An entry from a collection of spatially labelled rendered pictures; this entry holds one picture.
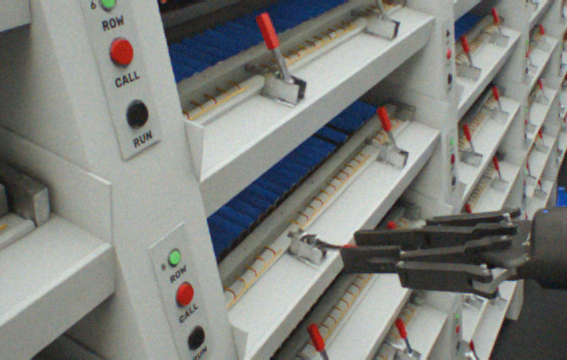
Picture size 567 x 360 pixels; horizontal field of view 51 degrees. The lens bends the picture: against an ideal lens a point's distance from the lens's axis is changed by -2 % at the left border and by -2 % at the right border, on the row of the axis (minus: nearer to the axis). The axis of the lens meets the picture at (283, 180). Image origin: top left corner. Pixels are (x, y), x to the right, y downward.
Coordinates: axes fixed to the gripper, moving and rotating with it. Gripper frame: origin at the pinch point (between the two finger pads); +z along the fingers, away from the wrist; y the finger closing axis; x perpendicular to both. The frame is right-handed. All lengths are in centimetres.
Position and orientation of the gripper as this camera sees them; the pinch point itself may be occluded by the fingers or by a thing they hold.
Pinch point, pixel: (378, 251)
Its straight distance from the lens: 65.4
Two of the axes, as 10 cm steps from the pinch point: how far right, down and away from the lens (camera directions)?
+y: 5.0, -4.3, 7.5
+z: -8.1, 0.8, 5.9
